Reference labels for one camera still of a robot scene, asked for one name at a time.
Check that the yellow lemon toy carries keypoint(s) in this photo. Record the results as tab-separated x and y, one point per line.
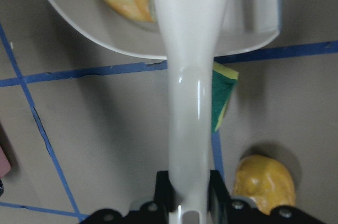
265	181

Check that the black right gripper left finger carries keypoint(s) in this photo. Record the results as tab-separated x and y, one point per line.
164	191

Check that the green yellow sponge piece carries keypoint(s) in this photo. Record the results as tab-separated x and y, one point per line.
224	80

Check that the white hand brush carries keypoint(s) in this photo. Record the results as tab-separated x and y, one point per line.
190	43

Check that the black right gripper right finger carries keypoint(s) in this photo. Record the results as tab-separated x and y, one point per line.
219	197

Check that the black bag lined bin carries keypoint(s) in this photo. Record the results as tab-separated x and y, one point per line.
4	162

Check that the white plastic dustpan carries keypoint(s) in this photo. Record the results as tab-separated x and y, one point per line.
248	25

